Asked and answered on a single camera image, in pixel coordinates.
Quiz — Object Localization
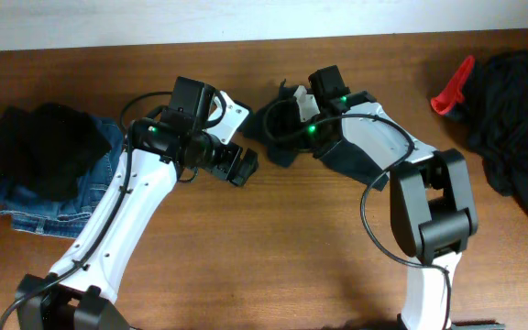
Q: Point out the folded black garment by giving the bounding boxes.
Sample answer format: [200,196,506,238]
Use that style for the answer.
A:
[0,103,111,202]

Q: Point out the black Nike t-shirt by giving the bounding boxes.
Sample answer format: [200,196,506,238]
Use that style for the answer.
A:
[242,82,381,185]

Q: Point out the folded blue jeans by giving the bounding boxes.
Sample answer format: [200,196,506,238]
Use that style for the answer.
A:
[0,116,123,238]

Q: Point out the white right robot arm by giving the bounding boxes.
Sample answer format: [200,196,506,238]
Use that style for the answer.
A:
[315,92,479,330]

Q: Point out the red garment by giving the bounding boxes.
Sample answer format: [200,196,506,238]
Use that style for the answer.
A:
[430,55,476,117]

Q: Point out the black clothes pile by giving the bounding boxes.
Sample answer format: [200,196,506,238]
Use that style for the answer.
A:
[444,49,528,215]

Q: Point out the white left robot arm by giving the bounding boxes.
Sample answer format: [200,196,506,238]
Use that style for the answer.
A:
[10,114,258,330]

